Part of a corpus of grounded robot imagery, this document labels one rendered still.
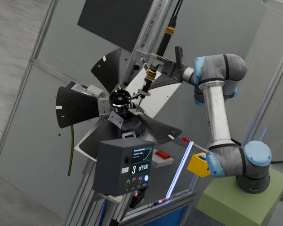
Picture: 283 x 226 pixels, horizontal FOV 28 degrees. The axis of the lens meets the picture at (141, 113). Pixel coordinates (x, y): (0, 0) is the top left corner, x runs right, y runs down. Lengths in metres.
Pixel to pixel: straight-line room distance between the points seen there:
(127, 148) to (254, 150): 0.58
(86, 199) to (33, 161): 1.07
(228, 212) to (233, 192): 0.10
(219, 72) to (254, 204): 0.59
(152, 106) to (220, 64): 0.87
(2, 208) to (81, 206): 0.97
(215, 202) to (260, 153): 0.31
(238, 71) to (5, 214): 2.18
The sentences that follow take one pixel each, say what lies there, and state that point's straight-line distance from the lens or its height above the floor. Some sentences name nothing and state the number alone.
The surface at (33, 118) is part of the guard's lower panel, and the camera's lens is 4.24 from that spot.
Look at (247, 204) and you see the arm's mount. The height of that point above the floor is 1.12.
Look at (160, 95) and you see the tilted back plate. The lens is 3.29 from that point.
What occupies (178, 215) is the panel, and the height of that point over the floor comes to 0.71.
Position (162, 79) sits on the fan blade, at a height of 1.38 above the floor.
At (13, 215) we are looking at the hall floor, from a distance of 4.10.
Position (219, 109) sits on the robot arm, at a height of 1.45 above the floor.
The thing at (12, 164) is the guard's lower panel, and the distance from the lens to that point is 4.39.
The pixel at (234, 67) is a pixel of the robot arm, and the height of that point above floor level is 1.64.
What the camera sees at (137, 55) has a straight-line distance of 3.49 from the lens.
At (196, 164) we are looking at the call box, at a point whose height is 1.03.
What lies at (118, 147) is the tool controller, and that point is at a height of 1.25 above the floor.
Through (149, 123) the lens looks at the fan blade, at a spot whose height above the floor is 1.18.
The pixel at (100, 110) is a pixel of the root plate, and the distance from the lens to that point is 3.03.
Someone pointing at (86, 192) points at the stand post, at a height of 0.61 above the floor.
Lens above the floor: 1.85
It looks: 13 degrees down
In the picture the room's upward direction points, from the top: 23 degrees clockwise
